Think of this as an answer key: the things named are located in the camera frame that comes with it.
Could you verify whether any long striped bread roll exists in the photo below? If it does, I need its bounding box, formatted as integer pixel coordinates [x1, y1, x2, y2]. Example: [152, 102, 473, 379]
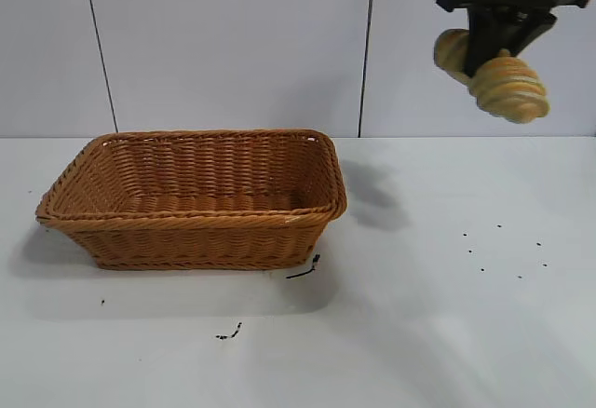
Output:
[432, 28, 553, 125]

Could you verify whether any brown woven wicker basket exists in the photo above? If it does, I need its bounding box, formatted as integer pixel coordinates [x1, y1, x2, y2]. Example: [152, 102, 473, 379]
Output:
[35, 128, 349, 271]

